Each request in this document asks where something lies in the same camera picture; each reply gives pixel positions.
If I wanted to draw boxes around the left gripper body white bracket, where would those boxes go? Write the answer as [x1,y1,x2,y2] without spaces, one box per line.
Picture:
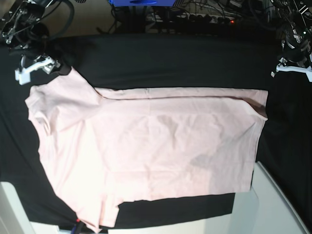
[271,58,312,82]

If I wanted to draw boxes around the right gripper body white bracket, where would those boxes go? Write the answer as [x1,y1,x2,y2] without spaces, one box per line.
[15,55,61,85]

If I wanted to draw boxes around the pink T-shirt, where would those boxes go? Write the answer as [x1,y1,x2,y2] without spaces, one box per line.
[25,70,268,232]

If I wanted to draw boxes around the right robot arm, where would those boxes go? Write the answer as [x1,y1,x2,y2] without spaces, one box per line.
[0,0,75,85]

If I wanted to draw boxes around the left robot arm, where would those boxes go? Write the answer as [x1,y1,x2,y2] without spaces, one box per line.
[271,0,312,81]

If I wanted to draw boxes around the black table cloth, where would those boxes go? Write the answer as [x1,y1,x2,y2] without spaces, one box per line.
[0,34,312,229]

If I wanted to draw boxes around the black power strip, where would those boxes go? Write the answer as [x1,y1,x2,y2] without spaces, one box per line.
[147,13,235,25]

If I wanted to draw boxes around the blue pen with red tip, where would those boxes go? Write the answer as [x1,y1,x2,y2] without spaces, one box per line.
[70,219,85,234]

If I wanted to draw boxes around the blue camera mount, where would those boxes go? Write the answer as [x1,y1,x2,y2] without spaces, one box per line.
[109,0,175,7]

